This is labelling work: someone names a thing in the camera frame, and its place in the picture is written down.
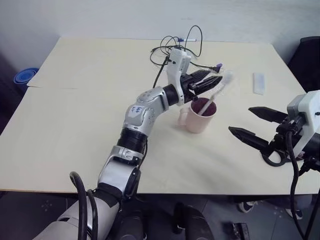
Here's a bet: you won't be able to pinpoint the dark rounded shape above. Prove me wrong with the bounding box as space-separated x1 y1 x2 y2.
117 209 148 240
172 201 213 240

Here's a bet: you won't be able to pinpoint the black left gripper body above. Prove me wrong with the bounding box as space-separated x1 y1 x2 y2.
180 73 199 101

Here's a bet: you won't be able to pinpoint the white flat plastic case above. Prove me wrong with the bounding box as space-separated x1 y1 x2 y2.
252 72 266 95

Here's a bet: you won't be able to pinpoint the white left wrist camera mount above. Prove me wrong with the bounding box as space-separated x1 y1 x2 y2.
165 47 193 105

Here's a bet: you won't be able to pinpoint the blue stacked bowls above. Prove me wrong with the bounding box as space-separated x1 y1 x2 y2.
13 67 40 86

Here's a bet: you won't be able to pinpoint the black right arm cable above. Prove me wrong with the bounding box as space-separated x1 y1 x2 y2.
285 131 311 240

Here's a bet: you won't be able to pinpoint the white and black sneaker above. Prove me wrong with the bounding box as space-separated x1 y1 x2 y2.
285 207 304 220
238 201 260 213

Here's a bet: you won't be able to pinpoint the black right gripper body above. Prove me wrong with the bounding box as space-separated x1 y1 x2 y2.
260 117 305 167

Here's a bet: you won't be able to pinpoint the white toothbrush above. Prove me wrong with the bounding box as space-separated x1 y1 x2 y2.
198 70 235 117

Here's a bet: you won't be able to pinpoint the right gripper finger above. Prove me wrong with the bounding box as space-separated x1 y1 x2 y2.
248 106 289 124
228 126 272 154

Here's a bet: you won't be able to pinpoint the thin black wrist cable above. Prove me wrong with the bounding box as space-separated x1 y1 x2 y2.
149 24 203 87

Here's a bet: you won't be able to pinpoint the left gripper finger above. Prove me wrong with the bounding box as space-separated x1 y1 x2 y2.
191 75 224 96
190 70 214 82

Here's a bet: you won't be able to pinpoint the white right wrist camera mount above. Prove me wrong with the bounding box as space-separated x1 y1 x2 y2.
286 89 320 161

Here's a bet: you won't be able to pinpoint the pink mug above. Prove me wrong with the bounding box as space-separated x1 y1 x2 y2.
175 97 218 134

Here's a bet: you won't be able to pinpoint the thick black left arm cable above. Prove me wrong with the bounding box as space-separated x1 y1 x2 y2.
69 171 100 240

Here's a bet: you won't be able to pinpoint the black cable with purple plug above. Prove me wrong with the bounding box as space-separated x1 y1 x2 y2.
189 61 223 74

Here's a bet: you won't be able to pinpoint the black chair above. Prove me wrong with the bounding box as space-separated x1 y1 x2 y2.
287 36 320 93

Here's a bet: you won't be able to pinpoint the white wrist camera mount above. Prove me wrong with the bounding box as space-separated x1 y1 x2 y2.
286 89 320 161
165 47 193 105

